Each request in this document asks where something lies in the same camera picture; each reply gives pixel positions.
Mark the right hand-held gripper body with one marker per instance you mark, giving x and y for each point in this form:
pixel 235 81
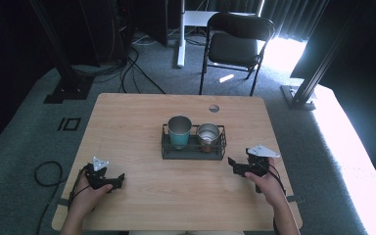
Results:
pixel 258 163

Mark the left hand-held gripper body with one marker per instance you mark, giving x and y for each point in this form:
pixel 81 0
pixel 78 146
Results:
pixel 98 178

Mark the brown metal cup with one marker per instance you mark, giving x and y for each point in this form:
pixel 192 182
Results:
pixel 208 137

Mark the teal metal cup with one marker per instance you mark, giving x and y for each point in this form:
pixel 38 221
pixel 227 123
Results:
pixel 179 132

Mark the person's left hand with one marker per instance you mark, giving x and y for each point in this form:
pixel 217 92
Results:
pixel 89 197

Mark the person's right hand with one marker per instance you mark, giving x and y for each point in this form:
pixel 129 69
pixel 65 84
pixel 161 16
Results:
pixel 269 187

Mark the black metal stand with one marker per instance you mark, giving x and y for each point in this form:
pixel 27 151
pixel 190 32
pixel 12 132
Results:
pixel 63 65
pixel 310 81

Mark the black folding chair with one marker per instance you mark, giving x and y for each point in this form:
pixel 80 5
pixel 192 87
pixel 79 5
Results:
pixel 233 49

